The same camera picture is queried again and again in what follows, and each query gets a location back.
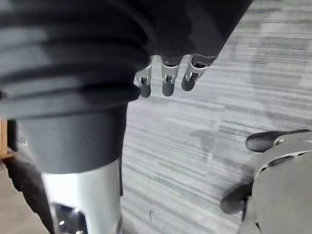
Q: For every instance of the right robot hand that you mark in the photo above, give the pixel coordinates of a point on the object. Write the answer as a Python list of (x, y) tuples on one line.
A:
[(80, 73)]

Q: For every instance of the brown wooden furniture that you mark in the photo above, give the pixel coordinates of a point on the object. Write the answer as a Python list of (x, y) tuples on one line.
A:
[(3, 136)]

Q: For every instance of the dark robot foot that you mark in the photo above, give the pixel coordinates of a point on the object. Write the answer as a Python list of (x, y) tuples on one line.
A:
[(259, 142)]

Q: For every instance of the silver robot leg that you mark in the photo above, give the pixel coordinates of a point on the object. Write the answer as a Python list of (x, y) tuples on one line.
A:
[(296, 139), (285, 195)]

